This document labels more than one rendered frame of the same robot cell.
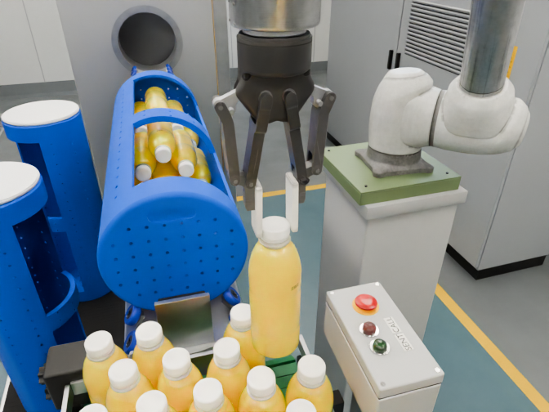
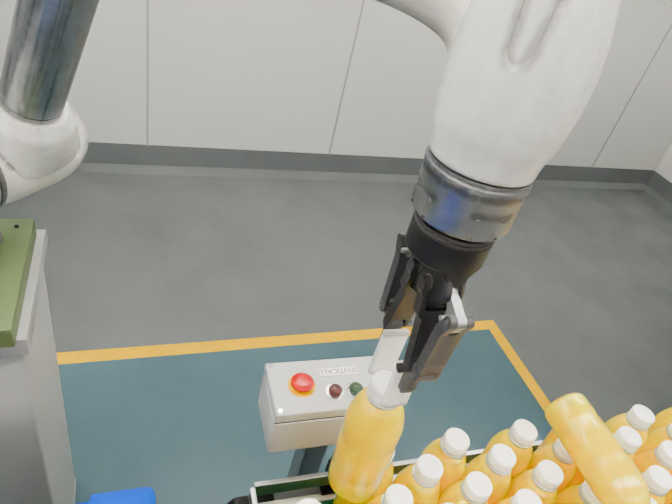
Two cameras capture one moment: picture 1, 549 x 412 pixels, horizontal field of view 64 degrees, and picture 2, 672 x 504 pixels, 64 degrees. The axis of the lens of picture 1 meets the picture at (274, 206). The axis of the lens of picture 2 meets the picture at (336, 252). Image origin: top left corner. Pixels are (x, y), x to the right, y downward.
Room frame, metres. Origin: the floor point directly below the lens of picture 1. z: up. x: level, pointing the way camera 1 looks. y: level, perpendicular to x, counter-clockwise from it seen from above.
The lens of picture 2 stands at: (0.61, 0.39, 1.77)
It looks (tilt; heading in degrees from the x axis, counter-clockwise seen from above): 36 degrees down; 261
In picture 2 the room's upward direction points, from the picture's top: 15 degrees clockwise
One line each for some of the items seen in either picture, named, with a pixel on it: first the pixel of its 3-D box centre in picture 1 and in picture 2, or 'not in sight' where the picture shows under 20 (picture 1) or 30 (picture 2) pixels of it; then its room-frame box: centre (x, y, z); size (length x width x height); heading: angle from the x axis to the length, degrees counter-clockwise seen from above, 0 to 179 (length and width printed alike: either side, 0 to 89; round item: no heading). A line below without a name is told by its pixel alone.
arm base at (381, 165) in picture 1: (390, 151); not in sight; (1.21, -0.35, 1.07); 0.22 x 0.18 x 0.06; 11
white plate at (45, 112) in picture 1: (41, 112); not in sight; (1.66, 0.92, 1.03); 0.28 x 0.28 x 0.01
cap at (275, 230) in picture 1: (274, 230); (386, 388); (0.45, 0.00, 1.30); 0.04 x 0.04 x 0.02
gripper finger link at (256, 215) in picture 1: (256, 207); (401, 383); (0.45, 0.02, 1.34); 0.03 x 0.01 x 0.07; 15
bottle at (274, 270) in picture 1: (274, 291); (367, 438); (0.45, 0.00, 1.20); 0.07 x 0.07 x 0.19
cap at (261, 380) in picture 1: (261, 382); (397, 501); (0.38, 0.02, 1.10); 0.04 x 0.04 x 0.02
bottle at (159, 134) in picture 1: (161, 138); not in sight; (1.09, 0.30, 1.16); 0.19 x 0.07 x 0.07; 15
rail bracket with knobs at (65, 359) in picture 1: (76, 376); not in sight; (0.50, 0.35, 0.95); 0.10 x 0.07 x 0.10; 105
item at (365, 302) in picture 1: (365, 302); (302, 383); (0.52, -0.15, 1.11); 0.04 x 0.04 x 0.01
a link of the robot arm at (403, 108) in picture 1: (403, 109); not in sight; (1.19, -0.36, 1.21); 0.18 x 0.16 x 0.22; 63
